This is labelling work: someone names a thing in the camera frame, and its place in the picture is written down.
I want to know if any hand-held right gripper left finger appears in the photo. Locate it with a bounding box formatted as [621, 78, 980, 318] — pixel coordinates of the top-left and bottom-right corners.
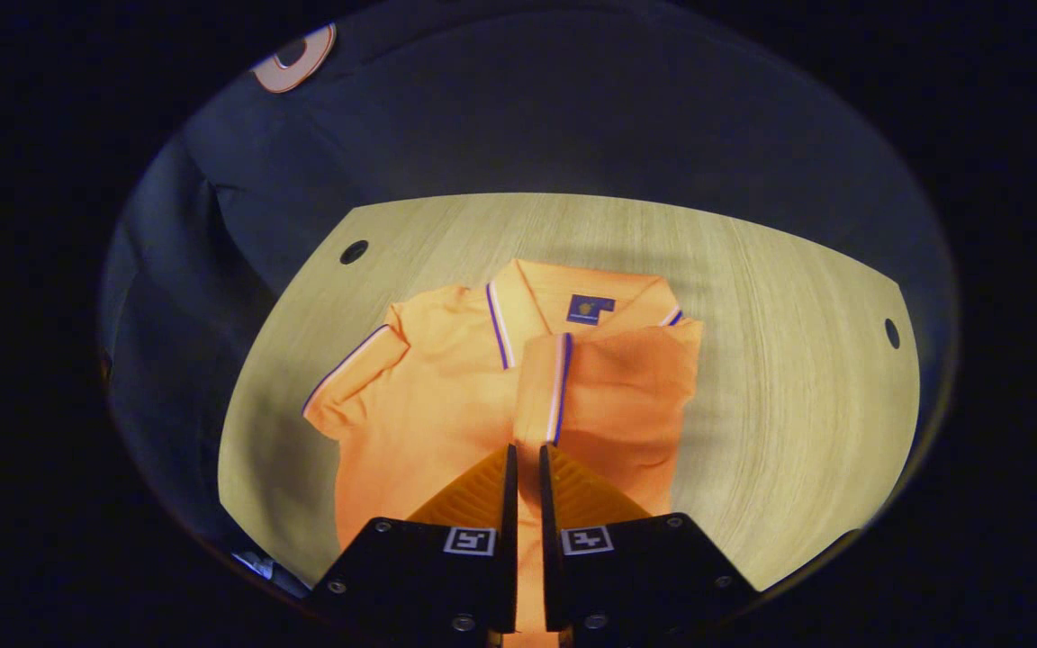
[305, 444, 520, 648]

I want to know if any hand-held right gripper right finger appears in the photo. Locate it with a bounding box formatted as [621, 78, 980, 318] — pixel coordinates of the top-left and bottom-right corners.
[538, 443, 761, 648]

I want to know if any orange T-shirt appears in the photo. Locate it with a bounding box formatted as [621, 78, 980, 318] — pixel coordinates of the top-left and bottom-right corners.
[302, 259, 704, 648]

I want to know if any white metal frame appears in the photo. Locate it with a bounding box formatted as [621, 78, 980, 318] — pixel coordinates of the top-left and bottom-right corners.
[230, 549, 308, 597]

